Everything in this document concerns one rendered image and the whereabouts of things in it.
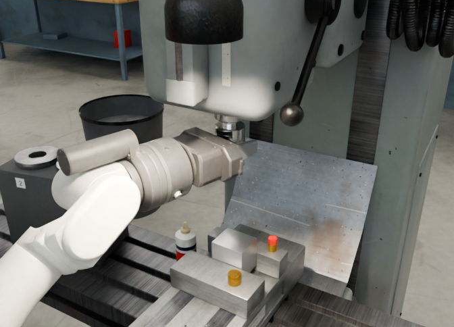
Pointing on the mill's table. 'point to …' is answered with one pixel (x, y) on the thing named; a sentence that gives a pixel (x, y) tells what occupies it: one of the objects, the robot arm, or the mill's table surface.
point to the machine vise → (277, 268)
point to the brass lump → (234, 278)
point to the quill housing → (238, 53)
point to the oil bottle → (185, 240)
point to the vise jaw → (217, 284)
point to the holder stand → (34, 192)
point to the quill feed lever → (293, 113)
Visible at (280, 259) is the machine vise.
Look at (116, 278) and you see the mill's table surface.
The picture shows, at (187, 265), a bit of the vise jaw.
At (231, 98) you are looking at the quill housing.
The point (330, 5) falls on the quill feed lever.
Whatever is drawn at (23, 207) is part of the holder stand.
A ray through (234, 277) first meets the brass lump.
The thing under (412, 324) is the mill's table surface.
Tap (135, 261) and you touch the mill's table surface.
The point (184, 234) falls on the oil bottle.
